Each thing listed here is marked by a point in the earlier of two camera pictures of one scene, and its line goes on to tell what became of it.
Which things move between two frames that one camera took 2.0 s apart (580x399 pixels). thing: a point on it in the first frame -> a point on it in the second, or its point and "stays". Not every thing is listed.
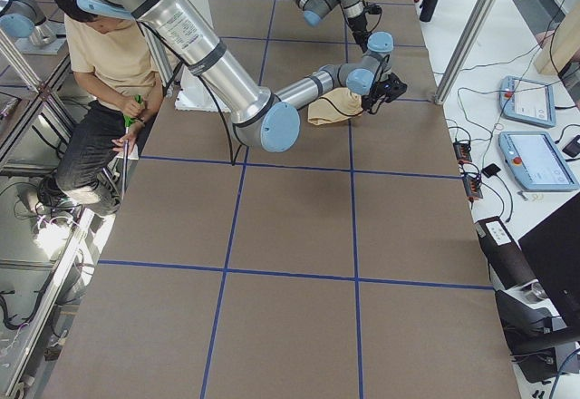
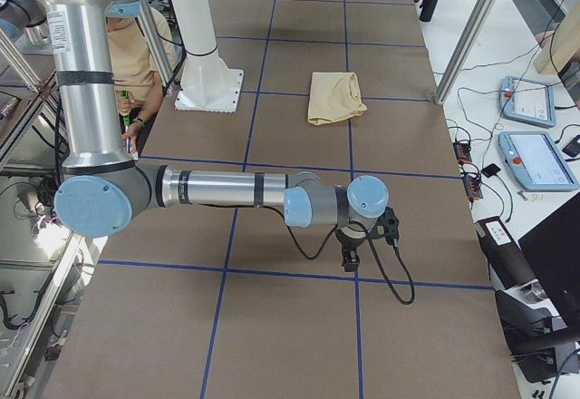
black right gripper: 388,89 -> 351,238
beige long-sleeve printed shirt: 335,104 stays
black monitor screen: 553,251 stays
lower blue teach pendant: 536,161 stays
